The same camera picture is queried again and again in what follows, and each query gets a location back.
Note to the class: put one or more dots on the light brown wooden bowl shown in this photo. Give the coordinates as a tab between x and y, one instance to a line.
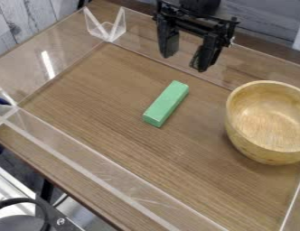
262	121

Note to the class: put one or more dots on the green rectangular block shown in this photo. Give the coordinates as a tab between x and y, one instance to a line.
164	104

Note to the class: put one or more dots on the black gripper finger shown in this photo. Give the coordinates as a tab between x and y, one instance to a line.
167	35
206	54

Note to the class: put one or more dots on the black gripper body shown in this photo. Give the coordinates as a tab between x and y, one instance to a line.
199	17

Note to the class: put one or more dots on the black table leg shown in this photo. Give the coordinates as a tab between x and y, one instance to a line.
47	191

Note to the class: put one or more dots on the black metal bracket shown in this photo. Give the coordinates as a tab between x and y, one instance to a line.
59	221

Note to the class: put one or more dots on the clear acrylic tray walls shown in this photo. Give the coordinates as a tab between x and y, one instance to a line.
79	83

